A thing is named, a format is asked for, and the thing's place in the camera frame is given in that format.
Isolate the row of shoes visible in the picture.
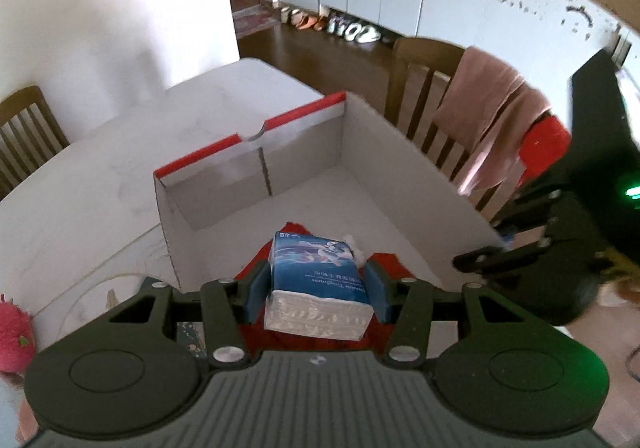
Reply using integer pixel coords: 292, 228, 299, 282
279, 5, 396, 45

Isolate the red cardboard box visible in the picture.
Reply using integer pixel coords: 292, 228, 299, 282
152, 90, 506, 294

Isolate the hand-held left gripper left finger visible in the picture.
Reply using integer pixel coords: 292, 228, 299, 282
107, 260, 272, 371

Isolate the red seat cushion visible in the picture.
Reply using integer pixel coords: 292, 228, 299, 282
517, 115, 573, 179

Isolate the wooden chair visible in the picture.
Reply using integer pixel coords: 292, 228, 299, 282
0, 85, 71, 201
384, 37, 526, 224

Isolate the red cloth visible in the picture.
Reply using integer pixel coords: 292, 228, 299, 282
235, 220, 431, 364

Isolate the pink scarf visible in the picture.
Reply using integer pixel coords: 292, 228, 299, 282
432, 45, 551, 191

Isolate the pink plush toy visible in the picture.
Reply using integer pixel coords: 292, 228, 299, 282
0, 294, 37, 374

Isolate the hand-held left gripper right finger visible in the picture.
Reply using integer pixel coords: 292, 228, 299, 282
365, 259, 533, 370

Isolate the patterned rug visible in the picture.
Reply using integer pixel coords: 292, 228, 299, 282
232, 7, 284, 40

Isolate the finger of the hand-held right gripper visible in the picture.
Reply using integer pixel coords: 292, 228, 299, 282
495, 188, 568, 244
452, 238, 551, 274

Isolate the blue tissue pack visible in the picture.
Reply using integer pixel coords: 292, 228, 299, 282
263, 230, 376, 341

